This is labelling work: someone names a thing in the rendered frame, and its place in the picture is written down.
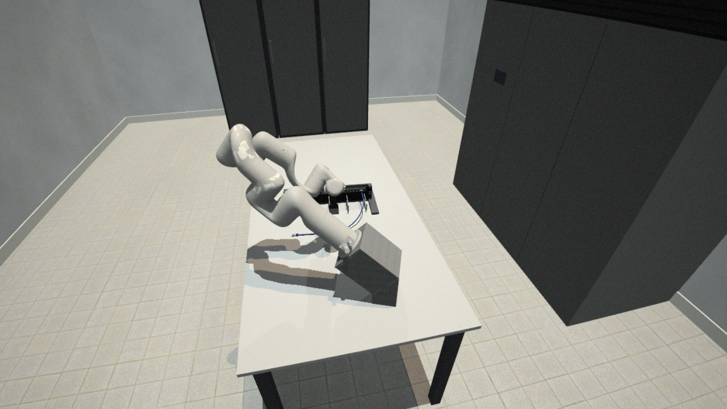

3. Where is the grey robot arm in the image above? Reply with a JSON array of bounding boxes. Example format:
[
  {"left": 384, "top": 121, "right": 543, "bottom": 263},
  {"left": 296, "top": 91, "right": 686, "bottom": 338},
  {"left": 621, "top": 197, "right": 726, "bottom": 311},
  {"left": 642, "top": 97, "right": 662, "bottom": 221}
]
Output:
[{"left": 216, "top": 124, "right": 362, "bottom": 258}]

